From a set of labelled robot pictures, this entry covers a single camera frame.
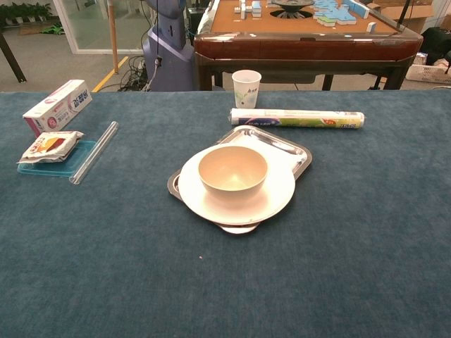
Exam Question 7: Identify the dark slanted table leg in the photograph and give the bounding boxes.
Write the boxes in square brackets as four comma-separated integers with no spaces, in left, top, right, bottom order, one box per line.
[0,31,27,84]

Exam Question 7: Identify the heap of blue mahjong tiles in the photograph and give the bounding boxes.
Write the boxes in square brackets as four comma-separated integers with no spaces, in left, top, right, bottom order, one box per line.
[313,0,371,27]

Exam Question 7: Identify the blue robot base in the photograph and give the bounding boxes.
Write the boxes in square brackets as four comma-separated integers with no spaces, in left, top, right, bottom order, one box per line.
[142,0,195,92]

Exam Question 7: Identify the pink white toothpaste box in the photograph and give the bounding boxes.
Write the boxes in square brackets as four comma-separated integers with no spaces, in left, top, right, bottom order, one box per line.
[22,79,93,138]

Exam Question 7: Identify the potted green plants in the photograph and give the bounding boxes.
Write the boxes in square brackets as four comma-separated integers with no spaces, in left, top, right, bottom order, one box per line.
[0,1,54,25]

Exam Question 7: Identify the plastic wrap roll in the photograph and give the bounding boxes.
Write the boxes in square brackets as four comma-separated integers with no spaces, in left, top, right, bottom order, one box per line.
[230,108,366,130]

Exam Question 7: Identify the brown mahjong table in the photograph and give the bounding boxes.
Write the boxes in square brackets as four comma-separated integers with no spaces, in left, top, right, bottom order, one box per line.
[193,0,424,92]

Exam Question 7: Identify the blue table cloth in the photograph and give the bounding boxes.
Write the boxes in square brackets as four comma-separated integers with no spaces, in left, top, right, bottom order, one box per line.
[0,89,451,338]

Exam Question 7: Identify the square stainless steel tray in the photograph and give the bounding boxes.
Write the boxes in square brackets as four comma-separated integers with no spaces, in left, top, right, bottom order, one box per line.
[167,125,314,235]

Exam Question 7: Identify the white plastic basket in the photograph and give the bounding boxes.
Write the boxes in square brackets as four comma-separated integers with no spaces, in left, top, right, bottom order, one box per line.
[404,63,451,85]

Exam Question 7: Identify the white paper cup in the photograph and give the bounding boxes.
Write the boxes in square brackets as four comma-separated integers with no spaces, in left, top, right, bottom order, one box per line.
[231,69,263,109]

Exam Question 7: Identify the cardboard box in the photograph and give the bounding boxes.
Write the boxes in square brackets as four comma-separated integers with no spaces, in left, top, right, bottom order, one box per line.
[373,0,448,35]

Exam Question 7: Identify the tangle of floor cables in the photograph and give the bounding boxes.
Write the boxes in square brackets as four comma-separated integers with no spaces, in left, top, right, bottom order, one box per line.
[119,55,156,92]

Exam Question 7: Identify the beige bowl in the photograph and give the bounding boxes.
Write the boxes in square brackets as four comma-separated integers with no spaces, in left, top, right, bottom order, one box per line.
[197,146,268,202]

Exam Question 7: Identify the wooden pole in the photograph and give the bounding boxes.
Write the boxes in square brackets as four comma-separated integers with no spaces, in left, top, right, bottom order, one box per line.
[106,0,120,75]

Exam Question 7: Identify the white round plate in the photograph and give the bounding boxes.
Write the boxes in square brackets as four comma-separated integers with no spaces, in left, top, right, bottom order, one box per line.
[178,147,296,226]

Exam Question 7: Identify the teal plastic lid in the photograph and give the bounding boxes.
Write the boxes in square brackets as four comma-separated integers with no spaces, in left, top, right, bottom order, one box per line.
[16,139,97,178]

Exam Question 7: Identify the white snack packet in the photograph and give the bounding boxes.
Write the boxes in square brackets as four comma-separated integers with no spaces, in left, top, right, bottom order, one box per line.
[16,130,85,165]

